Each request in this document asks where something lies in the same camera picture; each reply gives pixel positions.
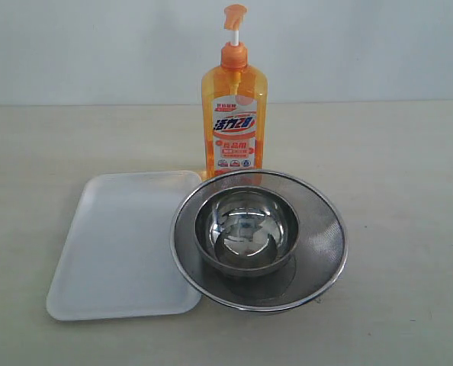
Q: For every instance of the orange dish soap pump bottle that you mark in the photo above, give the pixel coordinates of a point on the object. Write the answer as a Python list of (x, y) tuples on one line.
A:
[(234, 100)]

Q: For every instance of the small stainless steel bowl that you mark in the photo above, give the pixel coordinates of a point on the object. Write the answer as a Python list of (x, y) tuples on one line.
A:
[(246, 232)]

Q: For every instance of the steel mesh strainer basin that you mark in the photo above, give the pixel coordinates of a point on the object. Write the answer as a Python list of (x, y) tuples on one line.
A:
[(317, 262)]

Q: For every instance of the white rectangular foam tray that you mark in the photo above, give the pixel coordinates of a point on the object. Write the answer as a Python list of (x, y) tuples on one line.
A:
[(116, 261)]

